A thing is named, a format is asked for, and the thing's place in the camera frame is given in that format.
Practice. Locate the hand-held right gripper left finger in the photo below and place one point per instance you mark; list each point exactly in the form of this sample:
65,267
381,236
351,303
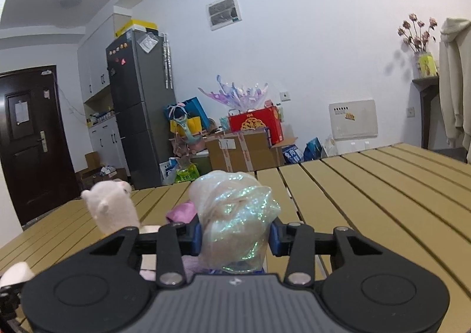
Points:
197,241

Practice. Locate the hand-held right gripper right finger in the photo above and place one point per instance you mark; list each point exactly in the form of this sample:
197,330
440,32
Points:
274,241

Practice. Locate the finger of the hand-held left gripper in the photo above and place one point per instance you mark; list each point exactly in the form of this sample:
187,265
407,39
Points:
9,300

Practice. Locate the pink satin scrunchie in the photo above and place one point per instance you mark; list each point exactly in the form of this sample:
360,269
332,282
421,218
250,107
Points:
182,212

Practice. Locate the glittery plastic bag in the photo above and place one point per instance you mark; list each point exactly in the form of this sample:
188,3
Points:
235,215

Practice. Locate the green plastic bag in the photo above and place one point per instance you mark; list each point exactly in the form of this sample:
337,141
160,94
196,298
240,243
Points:
187,174

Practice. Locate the white blue plastic bag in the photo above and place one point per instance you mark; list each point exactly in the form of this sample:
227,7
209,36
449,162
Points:
169,171

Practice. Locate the green storage box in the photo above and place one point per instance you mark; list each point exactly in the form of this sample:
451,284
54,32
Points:
201,161

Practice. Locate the blue snack package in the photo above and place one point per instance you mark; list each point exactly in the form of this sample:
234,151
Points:
312,150
292,155

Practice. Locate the taped cardboard box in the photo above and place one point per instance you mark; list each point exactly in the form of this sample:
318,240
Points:
228,156

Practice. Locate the white plush toy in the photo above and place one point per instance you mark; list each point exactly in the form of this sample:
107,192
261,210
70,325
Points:
110,208

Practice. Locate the tan slatted folding table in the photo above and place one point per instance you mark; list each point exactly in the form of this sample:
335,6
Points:
368,189

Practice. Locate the yellow gift bag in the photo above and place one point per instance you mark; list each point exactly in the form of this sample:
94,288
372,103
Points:
195,125

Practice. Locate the red gift box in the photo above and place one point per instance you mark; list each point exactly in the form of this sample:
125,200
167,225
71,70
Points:
257,123

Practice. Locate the open cardboard box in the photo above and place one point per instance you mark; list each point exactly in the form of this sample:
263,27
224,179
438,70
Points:
95,175

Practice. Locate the dark brown door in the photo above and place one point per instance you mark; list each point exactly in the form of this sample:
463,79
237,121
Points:
36,171

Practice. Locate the blue gift bag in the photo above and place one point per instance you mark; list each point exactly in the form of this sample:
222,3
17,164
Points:
195,108

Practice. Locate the grey refrigerator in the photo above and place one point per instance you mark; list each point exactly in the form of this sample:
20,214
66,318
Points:
136,116

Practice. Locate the iridescent bouquet wrap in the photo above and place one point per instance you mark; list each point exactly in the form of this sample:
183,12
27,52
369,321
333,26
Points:
235,96

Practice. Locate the silver foil strips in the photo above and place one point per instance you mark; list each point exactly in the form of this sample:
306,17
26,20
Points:
168,61

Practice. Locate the paper sheet on door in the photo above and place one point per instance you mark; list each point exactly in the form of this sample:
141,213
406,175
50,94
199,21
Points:
21,112

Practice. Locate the white kitchen cabinet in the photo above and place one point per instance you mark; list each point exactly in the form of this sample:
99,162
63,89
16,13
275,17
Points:
95,72

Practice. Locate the dark wooden console table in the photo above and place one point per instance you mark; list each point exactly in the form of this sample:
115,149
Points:
425,105

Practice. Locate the yellow white box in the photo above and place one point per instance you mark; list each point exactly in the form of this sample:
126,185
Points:
140,26

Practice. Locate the beige hooded jacket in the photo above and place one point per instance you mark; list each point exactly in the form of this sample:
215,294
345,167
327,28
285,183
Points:
454,97

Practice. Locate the yellow vase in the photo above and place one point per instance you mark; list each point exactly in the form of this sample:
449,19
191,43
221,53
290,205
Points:
427,65

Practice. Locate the dried flowers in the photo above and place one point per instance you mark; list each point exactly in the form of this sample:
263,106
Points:
415,33

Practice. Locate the round ceiling light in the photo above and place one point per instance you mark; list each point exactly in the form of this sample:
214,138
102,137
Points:
70,0

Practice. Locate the white wall socket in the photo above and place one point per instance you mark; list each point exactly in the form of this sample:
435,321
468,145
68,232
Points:
410,111
286,96

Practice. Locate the wall electrical panel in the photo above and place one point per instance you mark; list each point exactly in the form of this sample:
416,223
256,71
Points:
223,12

